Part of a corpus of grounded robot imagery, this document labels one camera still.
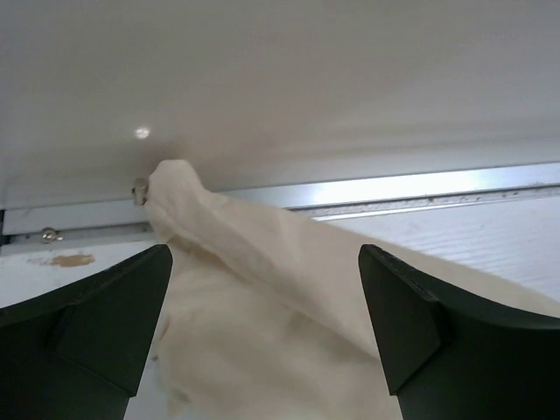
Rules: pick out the back aluminium table rail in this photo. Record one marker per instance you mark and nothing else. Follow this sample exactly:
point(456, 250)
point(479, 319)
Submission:
point(323, 201)

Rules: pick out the beige trousers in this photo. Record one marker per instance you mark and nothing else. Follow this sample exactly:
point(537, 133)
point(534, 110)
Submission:
point(265, 315)

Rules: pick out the silver rail bolt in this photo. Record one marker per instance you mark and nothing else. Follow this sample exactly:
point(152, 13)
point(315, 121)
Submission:
point(139, 191)

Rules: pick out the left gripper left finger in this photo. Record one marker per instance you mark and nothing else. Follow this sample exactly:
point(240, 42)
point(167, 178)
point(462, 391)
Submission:
point(78, 352)

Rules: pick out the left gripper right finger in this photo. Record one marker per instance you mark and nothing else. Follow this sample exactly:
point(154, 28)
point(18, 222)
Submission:
point(447, 353)

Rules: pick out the silver wing nut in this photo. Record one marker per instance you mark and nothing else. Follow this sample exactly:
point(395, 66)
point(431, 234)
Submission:
point(49, 235)

